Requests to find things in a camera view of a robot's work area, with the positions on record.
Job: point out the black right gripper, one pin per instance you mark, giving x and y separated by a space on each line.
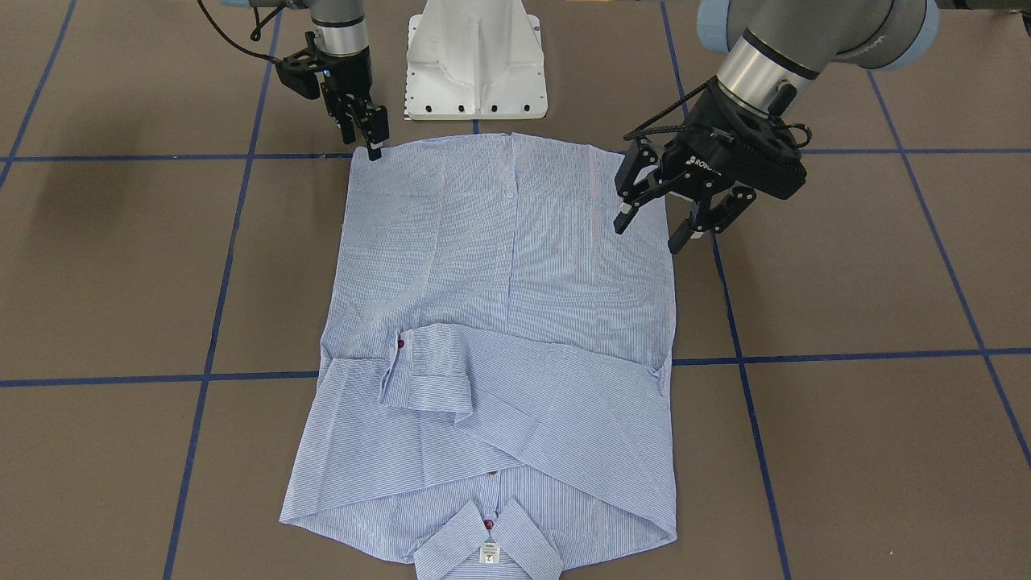
349 77

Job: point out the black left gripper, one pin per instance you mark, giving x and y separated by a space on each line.
702 153

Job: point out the blue striped button shirt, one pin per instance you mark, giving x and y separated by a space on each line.
493 399

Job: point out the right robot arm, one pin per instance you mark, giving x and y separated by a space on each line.
338 28

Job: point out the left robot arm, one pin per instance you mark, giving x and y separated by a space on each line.
775 50

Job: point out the brown paper table cover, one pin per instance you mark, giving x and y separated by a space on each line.
851 395

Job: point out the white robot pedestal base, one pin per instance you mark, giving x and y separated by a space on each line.
475 60

